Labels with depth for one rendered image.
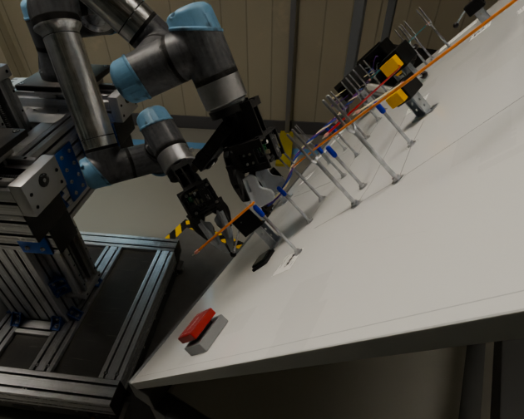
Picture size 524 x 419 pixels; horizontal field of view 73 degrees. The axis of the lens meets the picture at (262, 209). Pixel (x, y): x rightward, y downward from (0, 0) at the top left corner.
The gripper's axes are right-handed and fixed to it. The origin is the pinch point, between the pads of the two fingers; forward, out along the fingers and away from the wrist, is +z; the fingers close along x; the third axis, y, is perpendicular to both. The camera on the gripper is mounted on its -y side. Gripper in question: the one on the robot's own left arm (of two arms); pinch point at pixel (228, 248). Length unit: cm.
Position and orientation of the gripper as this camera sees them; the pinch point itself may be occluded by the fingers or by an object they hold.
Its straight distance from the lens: 77.7
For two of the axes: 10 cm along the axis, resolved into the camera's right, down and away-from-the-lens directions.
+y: 0.2, -2.1, -9.8
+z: 5.1, 8.4, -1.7
